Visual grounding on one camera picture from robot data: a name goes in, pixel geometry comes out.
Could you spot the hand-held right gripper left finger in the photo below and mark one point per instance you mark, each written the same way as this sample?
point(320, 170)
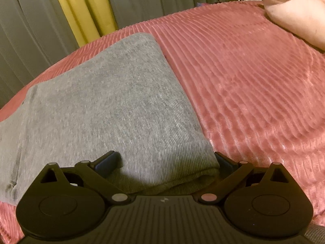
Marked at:
point(108, 162)

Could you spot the grey pants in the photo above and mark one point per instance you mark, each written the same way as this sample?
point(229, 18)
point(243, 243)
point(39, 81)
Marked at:
point(101, 101)

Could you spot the pink plush toy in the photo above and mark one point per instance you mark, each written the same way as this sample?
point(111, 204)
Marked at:
point(297, 7)

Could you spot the pink ribbed blanket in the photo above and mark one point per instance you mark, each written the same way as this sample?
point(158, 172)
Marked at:
point(241, 81)

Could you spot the purple cloth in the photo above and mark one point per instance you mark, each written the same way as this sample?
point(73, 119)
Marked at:
point(200, 4)

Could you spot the grey curtain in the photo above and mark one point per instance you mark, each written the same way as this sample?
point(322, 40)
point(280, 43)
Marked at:
point(157, 0)
point(30, 30)

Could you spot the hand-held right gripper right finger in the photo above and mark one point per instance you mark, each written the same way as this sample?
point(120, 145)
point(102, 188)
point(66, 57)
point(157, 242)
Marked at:
point(224, 162)

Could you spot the yellow curtain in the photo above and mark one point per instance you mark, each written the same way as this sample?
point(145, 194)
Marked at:
point(83, 10)

